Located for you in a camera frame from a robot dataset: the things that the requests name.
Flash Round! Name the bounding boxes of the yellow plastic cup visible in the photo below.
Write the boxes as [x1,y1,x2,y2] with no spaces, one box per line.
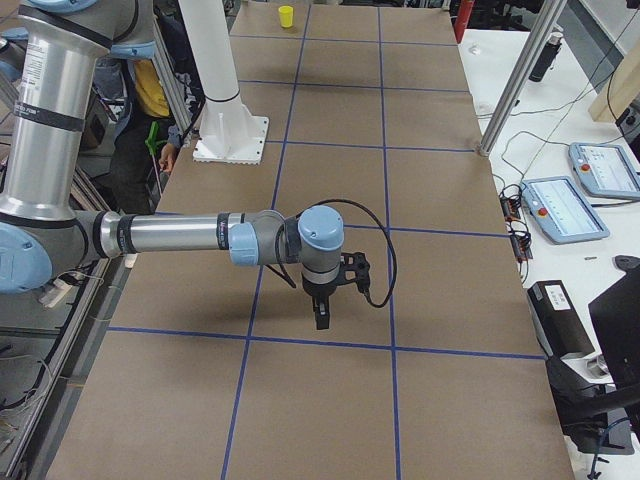
[278,5,294,29]

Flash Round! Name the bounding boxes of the black orange connector block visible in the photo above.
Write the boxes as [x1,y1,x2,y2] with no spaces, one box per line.
[499,194,532,264]

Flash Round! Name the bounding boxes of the green clamp tool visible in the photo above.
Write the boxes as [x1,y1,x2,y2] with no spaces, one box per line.
[144,121,167,157]

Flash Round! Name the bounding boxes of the seated person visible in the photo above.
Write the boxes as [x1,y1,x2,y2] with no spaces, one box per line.
[94,7,204,215]

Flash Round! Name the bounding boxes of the black box with label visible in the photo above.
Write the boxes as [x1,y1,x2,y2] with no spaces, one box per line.
[527,280,595,360]

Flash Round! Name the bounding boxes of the near teach pendant tablet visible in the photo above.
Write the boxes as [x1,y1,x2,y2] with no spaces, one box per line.
[521,176,610,245]

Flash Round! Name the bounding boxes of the teach pendant tablet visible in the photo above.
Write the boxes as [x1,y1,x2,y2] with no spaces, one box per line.
[569,143,639,200]
[521,176,610,245]

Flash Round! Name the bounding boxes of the black computer monitor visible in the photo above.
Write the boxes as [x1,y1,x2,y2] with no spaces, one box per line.
[589,270,639,387]

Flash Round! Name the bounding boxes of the far teach pendant tablet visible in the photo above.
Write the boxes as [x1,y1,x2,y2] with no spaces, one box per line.
[569,143,639,200]

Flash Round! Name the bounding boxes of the red cylinder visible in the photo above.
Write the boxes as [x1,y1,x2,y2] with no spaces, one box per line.
[453,0,475,44]

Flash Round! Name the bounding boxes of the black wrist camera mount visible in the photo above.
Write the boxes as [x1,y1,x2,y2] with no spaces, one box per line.
[336,252,371,296]

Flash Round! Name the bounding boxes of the white pedestal column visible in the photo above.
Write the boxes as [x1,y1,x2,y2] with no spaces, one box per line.
[179,0,269,164]

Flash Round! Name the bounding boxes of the aluminium frame post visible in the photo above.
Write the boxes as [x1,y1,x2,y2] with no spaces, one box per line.
[477,0,567,157]

